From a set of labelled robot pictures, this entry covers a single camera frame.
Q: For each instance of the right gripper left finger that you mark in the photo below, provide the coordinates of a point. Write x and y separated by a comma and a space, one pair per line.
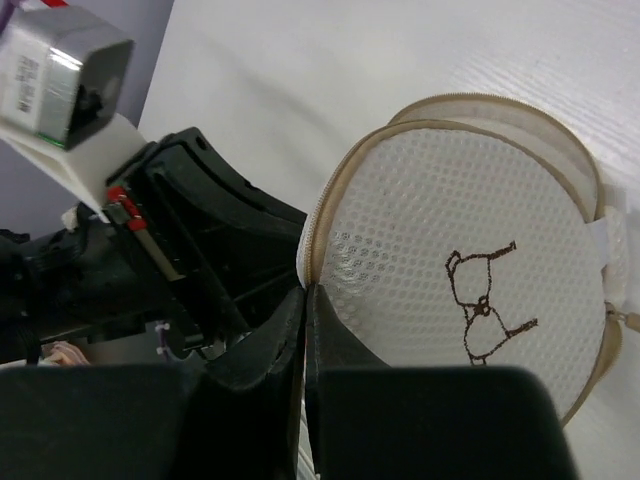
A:
238, 418

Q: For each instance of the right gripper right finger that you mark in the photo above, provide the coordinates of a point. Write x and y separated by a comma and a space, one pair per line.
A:
367, 420

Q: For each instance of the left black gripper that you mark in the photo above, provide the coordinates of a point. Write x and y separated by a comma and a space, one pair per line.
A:
238, 241

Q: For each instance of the round white mesh laundry bag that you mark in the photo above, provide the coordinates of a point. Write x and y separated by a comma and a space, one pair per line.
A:
477, 230

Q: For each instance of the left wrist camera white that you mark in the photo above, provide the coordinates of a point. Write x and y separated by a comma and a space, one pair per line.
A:
62, 71

